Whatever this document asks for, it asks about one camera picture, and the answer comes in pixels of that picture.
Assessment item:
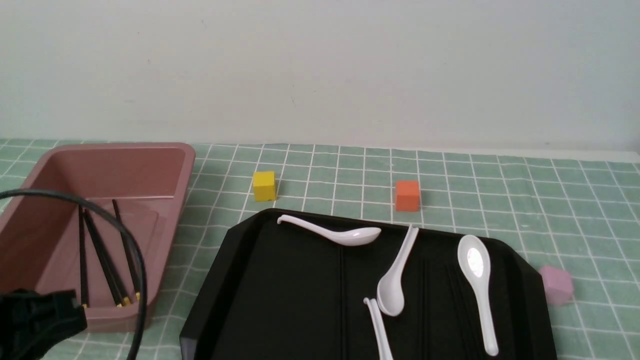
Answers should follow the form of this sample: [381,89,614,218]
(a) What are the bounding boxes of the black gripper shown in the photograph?
[0,289,88,360]

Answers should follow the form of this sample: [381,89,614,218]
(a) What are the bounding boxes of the black chopstick gold tip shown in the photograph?
[77,206,90,308]
[82,210,124,308]
[112,199,141,302]
[86,209,132,306]

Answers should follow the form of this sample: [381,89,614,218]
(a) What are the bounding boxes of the pink plastic bin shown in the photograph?
[0,143,195,333]

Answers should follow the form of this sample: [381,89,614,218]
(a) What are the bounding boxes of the black plastic tray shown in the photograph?
[179,208,558,360]

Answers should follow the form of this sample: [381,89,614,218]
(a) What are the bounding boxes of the yellow wooden cube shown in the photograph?
[253,170,277,202]

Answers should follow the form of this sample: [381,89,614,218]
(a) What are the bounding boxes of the white ceramic soup spoon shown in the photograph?
[363,297,393,360]
[376,225,419,317]
[457,234,499,357]
[276,214,382,247]

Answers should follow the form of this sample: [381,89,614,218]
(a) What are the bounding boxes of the orange wooden cube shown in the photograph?
[394,180,421,212]

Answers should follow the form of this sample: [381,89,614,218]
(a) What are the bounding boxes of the pink wooden cube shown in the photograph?
[538,265,574,306]

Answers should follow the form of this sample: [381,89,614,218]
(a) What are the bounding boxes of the green checkered tablecloth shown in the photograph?
[0,139,640,360]

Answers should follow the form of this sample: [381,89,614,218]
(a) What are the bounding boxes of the black cable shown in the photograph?
[0,189,148,360]

